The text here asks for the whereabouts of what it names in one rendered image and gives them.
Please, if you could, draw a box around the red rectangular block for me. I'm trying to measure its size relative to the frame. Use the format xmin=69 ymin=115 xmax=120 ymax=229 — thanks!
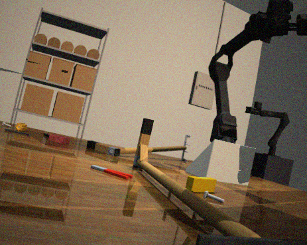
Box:
xmin=48 ymin=134 xmax=70 ymax=144

